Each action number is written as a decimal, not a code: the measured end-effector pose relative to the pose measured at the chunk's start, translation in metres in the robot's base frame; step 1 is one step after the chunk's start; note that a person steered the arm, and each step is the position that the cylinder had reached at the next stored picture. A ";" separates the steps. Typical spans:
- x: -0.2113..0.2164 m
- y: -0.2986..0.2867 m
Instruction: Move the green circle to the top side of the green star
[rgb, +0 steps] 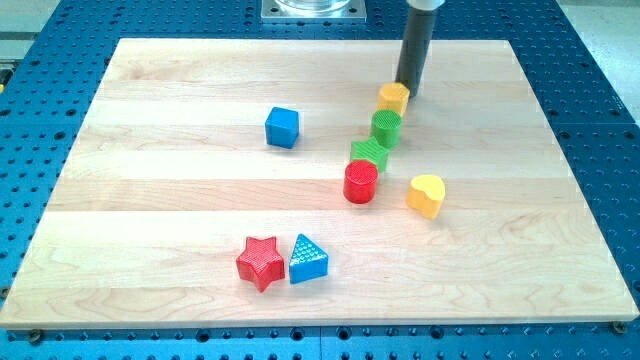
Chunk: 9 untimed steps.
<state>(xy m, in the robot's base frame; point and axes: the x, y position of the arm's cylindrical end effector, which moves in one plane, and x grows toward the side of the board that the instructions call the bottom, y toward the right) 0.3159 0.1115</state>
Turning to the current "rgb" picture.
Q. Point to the green star block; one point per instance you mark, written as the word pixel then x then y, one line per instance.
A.
pixel 370 150

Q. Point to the green circle block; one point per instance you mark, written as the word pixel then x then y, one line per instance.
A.
pixel 385 127

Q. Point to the red star block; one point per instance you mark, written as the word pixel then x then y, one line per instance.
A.
pixel 260 262

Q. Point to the red cylinder block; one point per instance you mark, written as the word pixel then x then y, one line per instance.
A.
pixel 360 181

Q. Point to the blue cube block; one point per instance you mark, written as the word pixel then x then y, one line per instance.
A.
pixel 282 127

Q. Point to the blue triangle block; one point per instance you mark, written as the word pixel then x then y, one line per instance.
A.
pixel 308 261

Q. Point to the wooden board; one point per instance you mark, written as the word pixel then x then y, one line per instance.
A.
pixel 171 172

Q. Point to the yellow heart block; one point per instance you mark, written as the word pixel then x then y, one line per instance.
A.
pixel 426 194

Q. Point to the yellow hexagon block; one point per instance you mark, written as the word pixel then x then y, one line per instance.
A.
pixel 393 96

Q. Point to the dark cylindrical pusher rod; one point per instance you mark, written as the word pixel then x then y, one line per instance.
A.
pixel 414 49

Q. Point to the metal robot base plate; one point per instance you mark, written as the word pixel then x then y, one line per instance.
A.
pixel 282 11

